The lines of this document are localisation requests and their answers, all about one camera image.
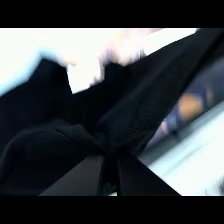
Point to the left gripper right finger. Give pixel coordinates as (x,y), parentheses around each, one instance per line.
(140,180)

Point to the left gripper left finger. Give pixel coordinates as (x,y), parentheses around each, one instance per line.
(78,178)

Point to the black garment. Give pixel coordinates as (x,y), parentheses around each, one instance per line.
(50,140)

